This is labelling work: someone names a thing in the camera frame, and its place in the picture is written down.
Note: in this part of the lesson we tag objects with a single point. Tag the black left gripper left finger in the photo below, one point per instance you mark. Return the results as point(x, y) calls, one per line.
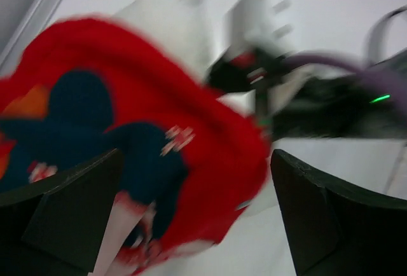
point(55, 226)

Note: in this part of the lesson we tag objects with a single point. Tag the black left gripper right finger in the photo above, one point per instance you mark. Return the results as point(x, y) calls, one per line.
point(334, 227)

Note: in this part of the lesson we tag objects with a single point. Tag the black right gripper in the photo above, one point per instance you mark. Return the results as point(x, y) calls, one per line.
point(296, 104)

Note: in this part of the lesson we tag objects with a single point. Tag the red and pink pillowcase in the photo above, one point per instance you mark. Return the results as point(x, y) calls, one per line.
point(191, 164)

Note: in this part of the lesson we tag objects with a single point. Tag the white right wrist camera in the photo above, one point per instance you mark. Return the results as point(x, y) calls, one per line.
point(254, 23)

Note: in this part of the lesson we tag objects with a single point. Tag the aluminium table frame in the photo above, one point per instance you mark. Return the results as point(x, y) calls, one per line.
point(38, 15)

